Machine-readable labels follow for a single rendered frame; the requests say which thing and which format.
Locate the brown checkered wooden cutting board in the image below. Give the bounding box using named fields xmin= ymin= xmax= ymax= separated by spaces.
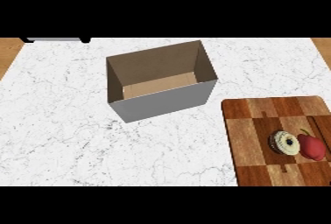
xmin=219 ymin=95 xmax=331 ymax=187

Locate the white frosted chocolate cupcake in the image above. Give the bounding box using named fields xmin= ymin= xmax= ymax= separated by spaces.
xmin=267 ymin=130 xmax=301 ymax=157

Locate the red bell pepper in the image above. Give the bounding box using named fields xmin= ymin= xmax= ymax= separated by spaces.
xmin=295 ymin=128 xmax=326 ymax=162

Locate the grey and black appliance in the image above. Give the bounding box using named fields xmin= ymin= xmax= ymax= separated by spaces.
xmin=19 ymin=37 xmax=91 ymax=45

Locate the open cardboard box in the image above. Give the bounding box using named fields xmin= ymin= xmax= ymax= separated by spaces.
xmin=104 ymin=39 xmax=218 ymax=124

